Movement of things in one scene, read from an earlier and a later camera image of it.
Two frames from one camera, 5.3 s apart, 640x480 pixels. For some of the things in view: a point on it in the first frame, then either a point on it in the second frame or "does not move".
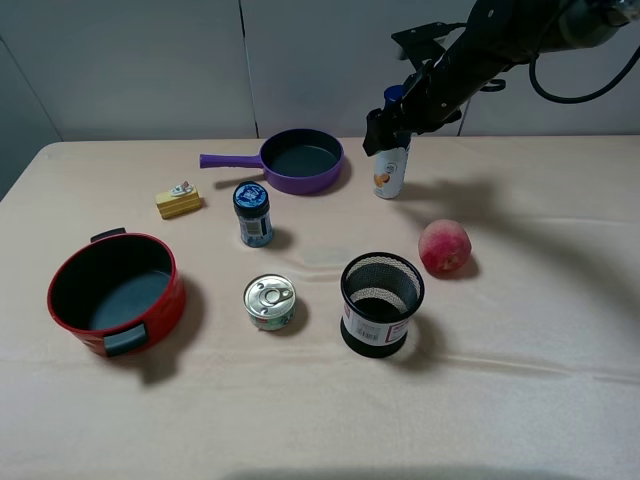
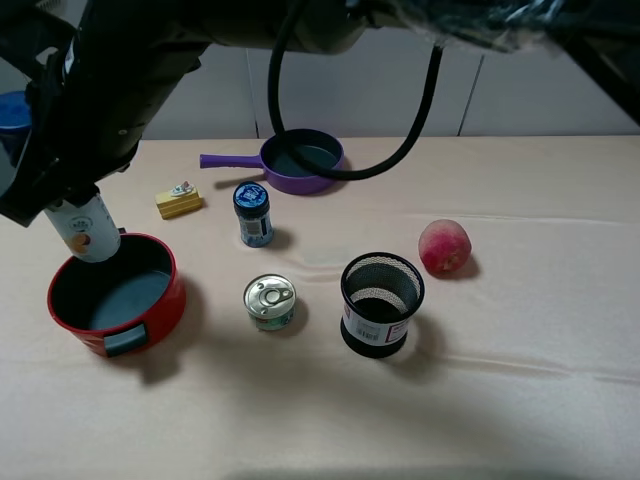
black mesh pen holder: (379, 290) does not move
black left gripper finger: (380, 132) → (34, 186)
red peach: (444, 246) does not move
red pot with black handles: (119, 292) does not move
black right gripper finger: (402, 137) → (79, 192)
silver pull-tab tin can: (269, 300) does not move
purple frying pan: (298, 161) does not move
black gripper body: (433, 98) → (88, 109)
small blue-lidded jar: (252, 201) does not move
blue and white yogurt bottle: (391, 165) → (87, 225)
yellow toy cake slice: (179, 200) does not move
